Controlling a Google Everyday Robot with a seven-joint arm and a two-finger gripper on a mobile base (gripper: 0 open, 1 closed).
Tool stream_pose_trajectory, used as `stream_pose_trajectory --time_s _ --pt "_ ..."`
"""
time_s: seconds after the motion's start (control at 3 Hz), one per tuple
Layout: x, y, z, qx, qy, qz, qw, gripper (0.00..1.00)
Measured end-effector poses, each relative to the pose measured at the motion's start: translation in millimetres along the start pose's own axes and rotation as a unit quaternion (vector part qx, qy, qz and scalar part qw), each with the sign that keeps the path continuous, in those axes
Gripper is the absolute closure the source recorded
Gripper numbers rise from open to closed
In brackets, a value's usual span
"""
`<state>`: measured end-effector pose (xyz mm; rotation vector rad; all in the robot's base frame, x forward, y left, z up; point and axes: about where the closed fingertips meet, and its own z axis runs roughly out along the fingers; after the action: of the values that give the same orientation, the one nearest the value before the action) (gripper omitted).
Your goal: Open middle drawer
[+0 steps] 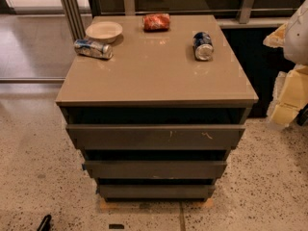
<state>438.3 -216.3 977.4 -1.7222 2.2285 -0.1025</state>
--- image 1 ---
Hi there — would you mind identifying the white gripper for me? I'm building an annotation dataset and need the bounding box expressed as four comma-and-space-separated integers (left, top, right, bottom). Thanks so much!
269, 64, 308, 126

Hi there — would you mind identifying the grey drawer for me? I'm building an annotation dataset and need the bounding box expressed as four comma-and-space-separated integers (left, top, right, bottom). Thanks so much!
99, 185, 215, 199
66, 124, 244, 150
84, 161, 227, 179

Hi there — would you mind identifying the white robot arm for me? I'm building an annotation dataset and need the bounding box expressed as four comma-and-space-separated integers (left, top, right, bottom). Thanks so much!
269, 0, 308, 126

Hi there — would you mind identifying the grey drawer cabinet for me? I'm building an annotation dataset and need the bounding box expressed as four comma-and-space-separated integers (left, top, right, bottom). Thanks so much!
56, 15, 258, 191

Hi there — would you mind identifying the grey top drawer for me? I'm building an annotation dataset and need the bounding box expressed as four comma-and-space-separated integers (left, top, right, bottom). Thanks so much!
66, 124, 244, 150

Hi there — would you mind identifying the grey bottom drawer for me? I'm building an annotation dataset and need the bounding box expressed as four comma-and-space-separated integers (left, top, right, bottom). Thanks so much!
99, 185, 215, 199

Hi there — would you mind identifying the dark wheel at right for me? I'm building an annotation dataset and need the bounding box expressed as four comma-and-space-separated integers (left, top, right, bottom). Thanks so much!
296, 104, 308, 126

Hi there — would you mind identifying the blue upright-lying soda can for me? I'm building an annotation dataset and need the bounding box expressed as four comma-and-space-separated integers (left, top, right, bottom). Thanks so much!
192, 32, 214, 61

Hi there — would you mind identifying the white bowl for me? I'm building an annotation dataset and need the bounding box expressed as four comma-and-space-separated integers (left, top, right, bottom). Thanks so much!
86, 21, 123, 43

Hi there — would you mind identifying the silver blue soda can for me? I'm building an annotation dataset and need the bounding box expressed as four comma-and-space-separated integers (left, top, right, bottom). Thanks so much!
74, 39, 114, 60

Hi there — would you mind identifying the black object on floor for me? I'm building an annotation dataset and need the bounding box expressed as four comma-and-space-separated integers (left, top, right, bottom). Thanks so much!
37, 215, 52, 231

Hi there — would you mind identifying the metal railing frame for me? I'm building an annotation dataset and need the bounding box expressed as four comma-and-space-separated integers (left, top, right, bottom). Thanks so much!
61, 0, 305, 38

